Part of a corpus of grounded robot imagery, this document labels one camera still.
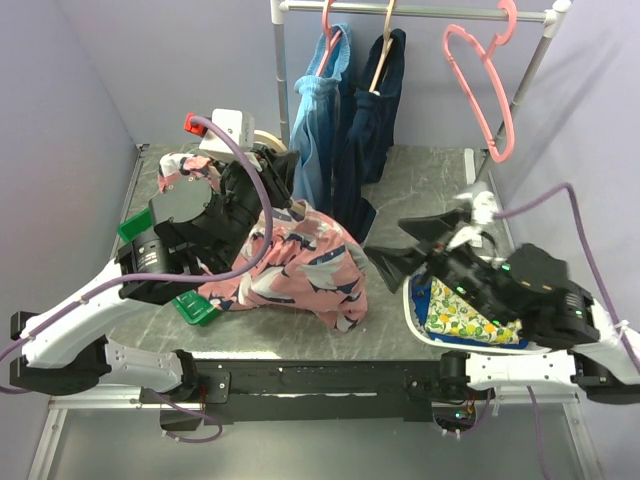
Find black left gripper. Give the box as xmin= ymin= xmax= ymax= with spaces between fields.
xmin=212 ymin=142 xmax=301 ymax=270

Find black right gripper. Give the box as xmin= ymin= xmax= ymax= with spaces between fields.
xmin=356 ymin=207 xmax=506 ymax=323

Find beige plastic hanger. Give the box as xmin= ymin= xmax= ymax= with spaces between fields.
xmin=252 ymin=130 xmax=304 ymax=213

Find pink shark print shorts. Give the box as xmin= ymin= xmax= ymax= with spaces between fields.
xmin=157 ymin=152 xmax=369 ymax=332

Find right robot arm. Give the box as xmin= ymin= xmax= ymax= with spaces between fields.
xmin=364 ymin=208 xmax=639 ymax=405

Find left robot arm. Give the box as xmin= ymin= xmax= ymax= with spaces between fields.
xmin=4 ymin=146 xmax=299 ymax=402

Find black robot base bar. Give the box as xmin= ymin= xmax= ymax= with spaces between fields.
xmin=140 ymin=353 xmax=495 ymax=425

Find navy blue hanging shorts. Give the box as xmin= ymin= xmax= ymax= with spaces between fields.
xmin=331 ymin=28 xmax=406 ymax=243

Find light blue hanging shorts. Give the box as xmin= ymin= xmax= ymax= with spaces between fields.
xmin=289 ymin=23 xmax=352 ymax=213

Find pink empty plastic hanger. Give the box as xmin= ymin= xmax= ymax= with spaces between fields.
xmin=442 ymin=0 xmax=519 ymax=164

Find beige hanger with navy shorts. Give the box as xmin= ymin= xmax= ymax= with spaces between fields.
xmin=368 ymin=0 xmax=396 ymax=93

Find pink hanger with blue shorts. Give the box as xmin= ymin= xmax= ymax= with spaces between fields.
xmin=316 ymin=0 xmax=342 ymax=77

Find blue folded cloth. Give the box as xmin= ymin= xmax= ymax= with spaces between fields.
xmin=409 ymin=283 xmax=529 ymax=350

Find lemon print folded cloth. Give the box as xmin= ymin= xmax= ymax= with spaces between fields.
xmin=424 ymin=279 xmax=520 ymax=346

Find green plastic tray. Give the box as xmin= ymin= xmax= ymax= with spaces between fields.
xmin=118 ymin=208 xmax=222 ymax=327

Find white perforated plastic basket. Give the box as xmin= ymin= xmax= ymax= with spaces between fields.
xmin=402 ymin=274 xmax=550 ymax=355

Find white metal clothes rack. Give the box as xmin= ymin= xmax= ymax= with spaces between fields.
xmin=271 ymin=1 xmax=571 ymax=211

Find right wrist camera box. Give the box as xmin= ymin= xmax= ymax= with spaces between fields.
xmin=447 ymin=181 xmax=498 ymax=250

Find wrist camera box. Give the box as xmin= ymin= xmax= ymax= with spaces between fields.
xmin=184 ymin=108 xmax=261 ymax=171
xmin=447 ymin=181 xmax=498 ymax=250

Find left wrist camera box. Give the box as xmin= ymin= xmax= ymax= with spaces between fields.
xmin=184 ymin=108 xmax=261 ymax=171

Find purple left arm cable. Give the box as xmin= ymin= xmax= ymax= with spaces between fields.
xmin=0 ymin=114 xmax=275 ymax=445

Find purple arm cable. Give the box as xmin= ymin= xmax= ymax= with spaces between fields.
xmin=0 ymin=114 xmax=275 ymax=445
xmin=439 ymin=182 xmax=640 ymax=480

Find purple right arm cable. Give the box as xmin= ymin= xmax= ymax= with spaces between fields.
xmin=439 ymin=182 xmax=640 ymax=480

